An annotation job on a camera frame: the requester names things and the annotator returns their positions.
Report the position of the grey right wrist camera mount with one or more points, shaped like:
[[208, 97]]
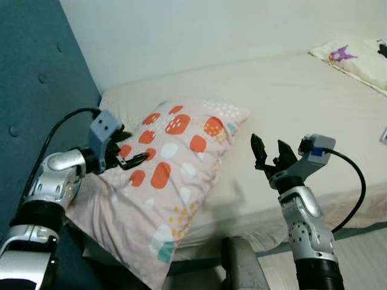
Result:
[[317, 148]]

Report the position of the mattress with beige sheet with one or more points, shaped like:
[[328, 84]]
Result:
[[290, 103]]

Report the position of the grey robot right leg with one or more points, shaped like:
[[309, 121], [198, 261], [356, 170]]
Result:
[[245, 269]]

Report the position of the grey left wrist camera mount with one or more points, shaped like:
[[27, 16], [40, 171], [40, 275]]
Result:
[[104, 130]]

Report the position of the pink pillow with orange spots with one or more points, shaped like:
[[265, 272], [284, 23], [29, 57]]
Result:
[[181, 181]]

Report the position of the blue fabric headboard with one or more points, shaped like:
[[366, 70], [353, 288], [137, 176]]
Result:
[[36, 60]]

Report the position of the white book with blue letters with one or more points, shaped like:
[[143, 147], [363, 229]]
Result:
[[384, 136]]

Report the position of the cream cartoon print blanket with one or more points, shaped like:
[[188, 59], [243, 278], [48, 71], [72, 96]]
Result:
[[357, 60]]

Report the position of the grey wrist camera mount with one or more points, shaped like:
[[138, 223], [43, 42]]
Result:
[[104, 130], [317, 148]]

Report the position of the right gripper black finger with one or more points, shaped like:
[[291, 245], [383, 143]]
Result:
[[259, 151], [285, 154]]

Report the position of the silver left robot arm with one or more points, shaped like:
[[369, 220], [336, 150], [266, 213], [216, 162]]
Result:
[[54, 175]]

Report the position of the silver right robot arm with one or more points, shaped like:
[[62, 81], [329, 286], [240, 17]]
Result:
[[308, 223]]

